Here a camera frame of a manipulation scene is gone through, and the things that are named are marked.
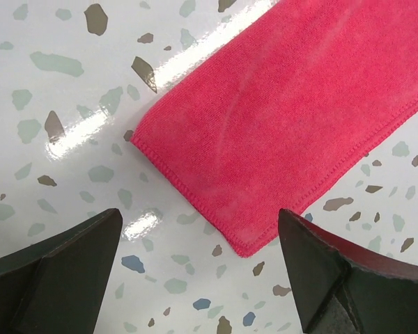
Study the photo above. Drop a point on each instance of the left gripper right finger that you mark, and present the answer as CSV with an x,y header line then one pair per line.
x,y
341,287

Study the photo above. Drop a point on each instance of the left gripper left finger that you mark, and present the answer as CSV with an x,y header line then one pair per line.
x,y
57,285

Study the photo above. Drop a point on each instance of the pink towel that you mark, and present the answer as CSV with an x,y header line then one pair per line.
x,y
275,117

